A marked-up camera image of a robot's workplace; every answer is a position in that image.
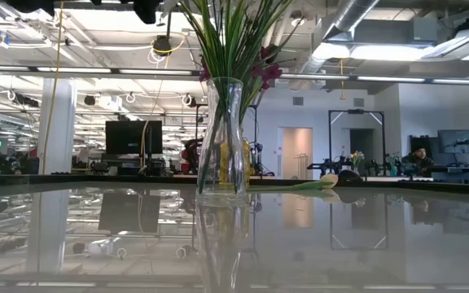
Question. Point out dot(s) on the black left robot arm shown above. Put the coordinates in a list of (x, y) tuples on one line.
[(31, 5)]

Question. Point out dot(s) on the red and black machine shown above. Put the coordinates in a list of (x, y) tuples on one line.
[(187, 156)]

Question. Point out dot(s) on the person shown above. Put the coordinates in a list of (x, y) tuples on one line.
[(419, 156)]

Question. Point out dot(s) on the rectangular ceiling light panel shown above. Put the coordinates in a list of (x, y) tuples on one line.
[(360, 52)]

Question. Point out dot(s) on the grey wall vent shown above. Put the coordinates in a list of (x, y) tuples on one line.
[(358, 102), (298, 101)]

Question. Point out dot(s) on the small yellow flower bouquet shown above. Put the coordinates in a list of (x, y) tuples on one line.
[(356, 156)]

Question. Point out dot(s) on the white glossy table sheet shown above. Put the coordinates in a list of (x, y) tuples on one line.
[(340, 252)]

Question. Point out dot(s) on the black arched clamp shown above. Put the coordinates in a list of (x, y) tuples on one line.
[(352, 175)]

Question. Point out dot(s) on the peach artificial tulip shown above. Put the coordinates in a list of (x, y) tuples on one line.
[(328, 181)]

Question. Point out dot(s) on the black rectangular stand frame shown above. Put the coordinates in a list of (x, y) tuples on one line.
[(356, 111)]

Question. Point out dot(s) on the white building column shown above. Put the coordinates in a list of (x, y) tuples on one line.
[(57, 134)]

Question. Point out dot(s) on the round ceiling fixture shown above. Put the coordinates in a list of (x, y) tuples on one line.
[(297, 20)]

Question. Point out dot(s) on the dark grey monitor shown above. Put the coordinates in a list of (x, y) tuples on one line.
[(448, 138)]

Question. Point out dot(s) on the black metal table frame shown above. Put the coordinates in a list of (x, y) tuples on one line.
[(75, 179)]

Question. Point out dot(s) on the clear glass vase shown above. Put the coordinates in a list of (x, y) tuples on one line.
[(234, 122)]

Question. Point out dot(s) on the black computer monitor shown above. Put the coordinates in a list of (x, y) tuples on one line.
[(132, 138)]

